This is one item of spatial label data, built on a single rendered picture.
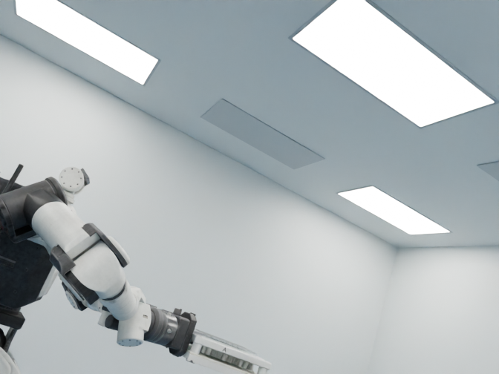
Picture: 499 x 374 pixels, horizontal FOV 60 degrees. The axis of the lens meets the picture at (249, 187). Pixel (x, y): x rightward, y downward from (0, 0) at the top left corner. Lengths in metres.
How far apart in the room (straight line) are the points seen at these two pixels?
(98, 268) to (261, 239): 4.27
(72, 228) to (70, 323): 3.65
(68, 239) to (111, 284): 0.13
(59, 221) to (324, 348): 4.92
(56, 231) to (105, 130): 3.80
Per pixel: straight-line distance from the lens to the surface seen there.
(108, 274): 0.96
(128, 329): 1.16
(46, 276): 1.31
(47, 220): 1.05
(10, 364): 1.36
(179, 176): 4.83
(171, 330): 1.23
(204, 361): 1.31
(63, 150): 4.68
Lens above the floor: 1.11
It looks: 18 degrees up
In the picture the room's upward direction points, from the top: 21 degrees clockwise
